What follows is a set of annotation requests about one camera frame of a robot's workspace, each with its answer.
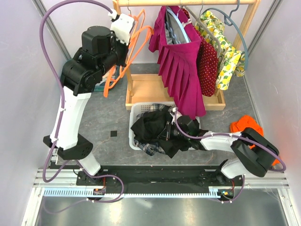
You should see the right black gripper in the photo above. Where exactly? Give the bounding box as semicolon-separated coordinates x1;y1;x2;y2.
157;122;190;143

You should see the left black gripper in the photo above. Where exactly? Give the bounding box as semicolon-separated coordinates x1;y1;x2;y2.
99;29;132;76

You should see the black pleated skirt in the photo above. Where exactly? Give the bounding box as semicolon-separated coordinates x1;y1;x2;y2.
131;111;201;158

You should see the navy plaid skirt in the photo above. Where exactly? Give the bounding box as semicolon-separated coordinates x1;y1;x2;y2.
134;103;173;156

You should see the orange plastic hanger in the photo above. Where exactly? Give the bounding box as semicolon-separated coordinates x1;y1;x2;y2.
119;9;146;78

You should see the magenta skirt grey lining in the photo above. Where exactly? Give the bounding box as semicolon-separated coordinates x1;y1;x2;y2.
149;6;206;119

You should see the light blue hanger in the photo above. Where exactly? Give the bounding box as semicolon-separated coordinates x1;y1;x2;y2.
164;7;190;45

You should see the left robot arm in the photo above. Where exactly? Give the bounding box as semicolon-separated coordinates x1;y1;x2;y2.
43;26;131;185

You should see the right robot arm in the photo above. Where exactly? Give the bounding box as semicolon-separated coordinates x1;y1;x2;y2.
158;115;279;186

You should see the grey hanger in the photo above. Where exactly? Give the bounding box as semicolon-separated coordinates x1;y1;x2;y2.
182;4;222;58

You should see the red polka dot skirt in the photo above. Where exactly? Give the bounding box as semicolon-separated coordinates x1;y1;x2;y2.
183;9;219;97

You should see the wooden clothes rack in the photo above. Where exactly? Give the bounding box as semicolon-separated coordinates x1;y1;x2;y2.
112;0;260;111

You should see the teal laundry basket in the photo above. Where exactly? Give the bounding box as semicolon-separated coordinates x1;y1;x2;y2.
94;71;119;92

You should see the white perforated basket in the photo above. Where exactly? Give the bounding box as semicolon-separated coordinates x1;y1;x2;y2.
129;103;204;158

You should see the small black floor square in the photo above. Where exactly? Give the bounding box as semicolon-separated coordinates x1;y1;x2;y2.
110;130;118;137

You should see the orange cloth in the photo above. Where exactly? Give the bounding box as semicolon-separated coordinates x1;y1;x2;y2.
230;115;283;169

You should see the lemon print garment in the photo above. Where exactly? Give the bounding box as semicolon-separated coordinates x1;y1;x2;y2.
195;10;245;90

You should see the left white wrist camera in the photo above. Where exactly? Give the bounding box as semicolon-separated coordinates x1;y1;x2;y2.
108;9;135;46

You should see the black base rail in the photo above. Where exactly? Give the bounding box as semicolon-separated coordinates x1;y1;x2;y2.
76;165;242;194

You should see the white cable duct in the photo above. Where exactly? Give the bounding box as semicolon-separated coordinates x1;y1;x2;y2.
43;187;222;197

